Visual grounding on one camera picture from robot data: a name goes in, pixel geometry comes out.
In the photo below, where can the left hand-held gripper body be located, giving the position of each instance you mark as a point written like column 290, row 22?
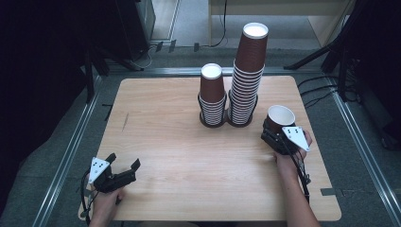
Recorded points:
column 108, row 181

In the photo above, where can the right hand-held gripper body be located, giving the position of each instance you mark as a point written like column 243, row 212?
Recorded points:
column 294, row 135

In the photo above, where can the single brown paper cup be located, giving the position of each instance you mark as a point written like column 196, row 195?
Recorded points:
column 279, row 115

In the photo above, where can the tall stack of brown cups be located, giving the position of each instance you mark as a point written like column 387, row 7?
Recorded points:
column 249, row 78

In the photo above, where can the person's left hand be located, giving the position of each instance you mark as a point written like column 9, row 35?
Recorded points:
column 105, row 203

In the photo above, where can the person's right hand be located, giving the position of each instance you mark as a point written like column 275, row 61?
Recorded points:
column 290, row 164

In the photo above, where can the short stack of brown cups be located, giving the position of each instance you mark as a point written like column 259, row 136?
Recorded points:
column 212, row 88

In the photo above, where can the black tripod stand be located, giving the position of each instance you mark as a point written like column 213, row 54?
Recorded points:
column 310, row 57

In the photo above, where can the black metal stand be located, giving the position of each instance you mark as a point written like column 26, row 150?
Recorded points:
column 90, row 78

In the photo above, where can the dark curtain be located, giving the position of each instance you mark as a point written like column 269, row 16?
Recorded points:
column 38, row 78

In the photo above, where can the light wooden cabinet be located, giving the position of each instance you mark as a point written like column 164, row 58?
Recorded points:
column 283, row 8

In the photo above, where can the metal floor rail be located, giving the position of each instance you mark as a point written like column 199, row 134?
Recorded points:
column 176, row 71
column 67, row 151
column 362, row 142

